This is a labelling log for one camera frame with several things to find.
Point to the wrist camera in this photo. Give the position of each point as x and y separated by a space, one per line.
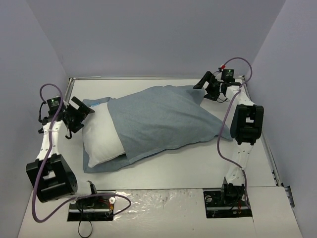
62 103
218 73

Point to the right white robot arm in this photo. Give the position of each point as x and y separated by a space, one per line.
245 129

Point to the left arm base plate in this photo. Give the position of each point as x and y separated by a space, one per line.
93 209

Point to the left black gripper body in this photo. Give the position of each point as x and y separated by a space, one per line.
76 115

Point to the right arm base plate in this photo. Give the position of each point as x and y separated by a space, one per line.
218 207

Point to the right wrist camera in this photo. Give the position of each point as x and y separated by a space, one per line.
218 73

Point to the white pillow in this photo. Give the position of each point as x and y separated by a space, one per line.
100 138

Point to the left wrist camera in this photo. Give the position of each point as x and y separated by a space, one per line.
62 103

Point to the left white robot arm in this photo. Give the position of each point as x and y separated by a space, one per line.
57 179

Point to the blue patterned pillowcase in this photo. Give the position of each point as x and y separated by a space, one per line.
157 119

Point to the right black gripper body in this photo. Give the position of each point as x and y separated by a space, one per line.
213 86

